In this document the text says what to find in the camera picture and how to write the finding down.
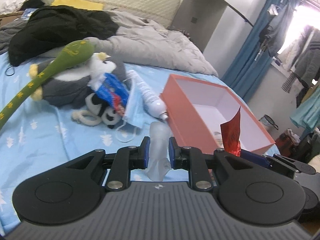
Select blue curtain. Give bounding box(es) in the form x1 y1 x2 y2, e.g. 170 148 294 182
221 0 281 102

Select clear plastic wrapper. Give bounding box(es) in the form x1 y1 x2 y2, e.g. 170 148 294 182
146 122 171 181

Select black clothing pile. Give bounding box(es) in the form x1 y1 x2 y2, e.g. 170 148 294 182
8 5 119 67

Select grey quilt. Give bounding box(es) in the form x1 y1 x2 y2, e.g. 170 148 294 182
87 10 218 77

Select orange cardboard shoe box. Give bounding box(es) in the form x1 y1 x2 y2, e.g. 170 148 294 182
161 74 275 155

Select yellow pillow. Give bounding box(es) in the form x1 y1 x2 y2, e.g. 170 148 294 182
51 0 104 11

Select red envelope packet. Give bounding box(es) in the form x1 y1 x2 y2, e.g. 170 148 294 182
220 107 241 157

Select green long plush toy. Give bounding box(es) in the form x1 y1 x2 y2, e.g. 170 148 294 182
1 40 94 127

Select grey penguin plush toy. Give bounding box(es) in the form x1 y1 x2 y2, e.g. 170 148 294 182
31 52 126 108

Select blue plastic snack bag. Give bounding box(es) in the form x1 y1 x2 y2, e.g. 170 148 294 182
89 73 129 115

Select blue face mask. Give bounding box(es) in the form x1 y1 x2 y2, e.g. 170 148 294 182
116 79 144 142

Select blue star bedsheet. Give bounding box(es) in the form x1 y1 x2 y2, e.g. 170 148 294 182
0 54 281 230

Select dark grey blanket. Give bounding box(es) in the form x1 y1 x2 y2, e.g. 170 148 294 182
1 19 30 55

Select panda plush toy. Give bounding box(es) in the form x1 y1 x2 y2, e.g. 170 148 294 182
71 93 121 129

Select hanging grey clothes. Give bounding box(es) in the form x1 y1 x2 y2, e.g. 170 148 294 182
259 3 295 57

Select white trash bin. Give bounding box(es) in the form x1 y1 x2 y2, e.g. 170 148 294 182
259 114 279 132

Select white spray bottle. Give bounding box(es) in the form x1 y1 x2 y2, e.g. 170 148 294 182
126 70 169 121

